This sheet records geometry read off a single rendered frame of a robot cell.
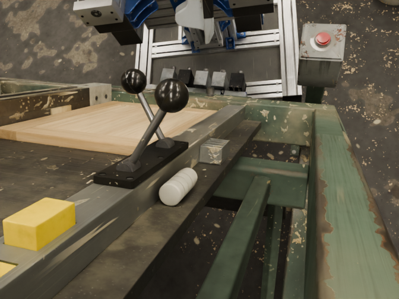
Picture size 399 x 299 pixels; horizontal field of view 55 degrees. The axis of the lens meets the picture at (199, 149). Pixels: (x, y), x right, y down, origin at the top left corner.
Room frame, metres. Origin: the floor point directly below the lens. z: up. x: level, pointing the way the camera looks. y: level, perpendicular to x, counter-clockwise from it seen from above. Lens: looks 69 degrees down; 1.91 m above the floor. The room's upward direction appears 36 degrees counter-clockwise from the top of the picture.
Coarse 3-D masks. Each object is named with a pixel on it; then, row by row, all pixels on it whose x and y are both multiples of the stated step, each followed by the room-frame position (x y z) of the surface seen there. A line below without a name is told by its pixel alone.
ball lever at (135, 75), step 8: (128, 72) 0.33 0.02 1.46; (136, 72) 0.33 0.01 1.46; (128, 80) 0.32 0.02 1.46; (136, 80) 0.32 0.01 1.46; (144, 80) 0.32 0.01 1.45; (128, 88) 0.32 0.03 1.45; (136, 88) 0.31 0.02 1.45; (144, 88) 0.31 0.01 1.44; (144, 96) 0.30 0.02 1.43; (144, 104) 0.29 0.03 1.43; (152, 112) 0.28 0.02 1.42; (160, 136) 0.25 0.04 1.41; (160, 144) 0.24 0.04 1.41; (168, 144) 0.23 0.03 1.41
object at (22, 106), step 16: (0, 96) 0.62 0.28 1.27; (16, 96) 0.61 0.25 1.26; (32, 96) 0.61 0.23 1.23; (48, 96) 0.62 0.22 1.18; (64, 96) 0.64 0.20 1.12; (80, 96) 0.66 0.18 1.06; (96, 96) 0.69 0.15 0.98; (0, 112) 0.56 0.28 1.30; (16, 112) 0.57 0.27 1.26; (32, 112) 0.58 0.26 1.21; (48, 112) 0.60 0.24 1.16
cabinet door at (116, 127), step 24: (48, 120) 0.54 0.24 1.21; (72, 120) 0.53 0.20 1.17; (96, 120) 0.51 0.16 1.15; (120, 120) 0.49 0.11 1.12; (144, 120) 0.46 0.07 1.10; (168, 120) 0.44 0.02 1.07; (192, 120) 0.41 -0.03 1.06; (48, 144) 0.43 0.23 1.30; (72, 144) 0.39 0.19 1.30; (96, 144) 0.36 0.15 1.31; (120, 144) 0.33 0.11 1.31
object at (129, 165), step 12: (168, 84) 0.21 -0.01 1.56; (180, 84) 0.21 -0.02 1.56; (156, 96) 0.22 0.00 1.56; (168, 96) 0.20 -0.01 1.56; (180, 96) 0.20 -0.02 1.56; (168, 108) 0.20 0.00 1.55; (180, 108) 0.19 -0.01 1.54; (156, 120) 0.20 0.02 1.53; (144, 144) 0.20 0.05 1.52; (132, 156) 0.20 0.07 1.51; (120, 168) 0.19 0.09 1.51; (132, 168) 0.19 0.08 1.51
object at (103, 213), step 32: (192, 128) 0.31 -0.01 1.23; (224, 128) 0.31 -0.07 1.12; (192, 160) 0.22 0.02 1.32; (96, 192) 0.17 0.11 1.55; (128, 192) 0.15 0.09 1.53; (96, 224) 0.12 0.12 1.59; (128, 224) 0.13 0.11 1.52; (0, 256) 0.12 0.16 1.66; (32, 256) 0.11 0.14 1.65; (64, 256) 0.10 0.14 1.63; (96, 256) 0.11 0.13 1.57; (0, 288) 0.09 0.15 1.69; (32, 288) 0.09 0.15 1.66
